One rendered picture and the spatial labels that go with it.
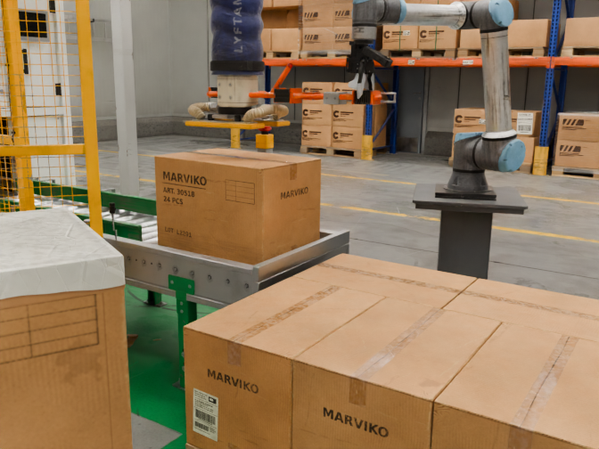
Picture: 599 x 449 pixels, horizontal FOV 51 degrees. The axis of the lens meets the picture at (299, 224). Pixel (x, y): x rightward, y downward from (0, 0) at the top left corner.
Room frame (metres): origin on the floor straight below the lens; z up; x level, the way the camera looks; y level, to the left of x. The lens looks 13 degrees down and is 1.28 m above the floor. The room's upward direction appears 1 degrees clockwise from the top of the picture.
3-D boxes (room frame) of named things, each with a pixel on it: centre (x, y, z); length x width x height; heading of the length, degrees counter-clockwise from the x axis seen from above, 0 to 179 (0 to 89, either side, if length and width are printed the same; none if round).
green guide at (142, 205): (3.52, 1.11, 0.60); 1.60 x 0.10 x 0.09; 57
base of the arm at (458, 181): (2.96, -0.81, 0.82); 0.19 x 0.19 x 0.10
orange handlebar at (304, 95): (2.67, 0.04, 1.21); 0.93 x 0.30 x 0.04; 58
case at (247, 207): (2.67, 0.27, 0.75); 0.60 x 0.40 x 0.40; 55
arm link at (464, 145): (2.96, -0.81, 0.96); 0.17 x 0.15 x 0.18; 34
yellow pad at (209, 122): (2.59, 0.32, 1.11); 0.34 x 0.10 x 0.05; 58
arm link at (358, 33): (2.38, -0.22, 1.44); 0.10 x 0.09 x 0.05; 147
